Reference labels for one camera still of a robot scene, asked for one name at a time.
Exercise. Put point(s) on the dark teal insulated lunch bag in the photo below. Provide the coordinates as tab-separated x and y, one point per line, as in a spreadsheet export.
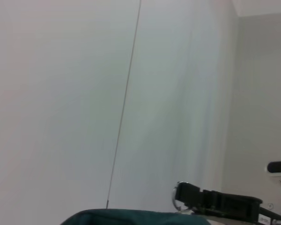
135	218

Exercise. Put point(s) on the white black camera sensor bar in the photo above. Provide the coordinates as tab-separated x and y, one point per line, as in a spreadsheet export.
279	167

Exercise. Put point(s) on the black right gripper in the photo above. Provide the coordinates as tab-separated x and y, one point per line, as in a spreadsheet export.
234	206

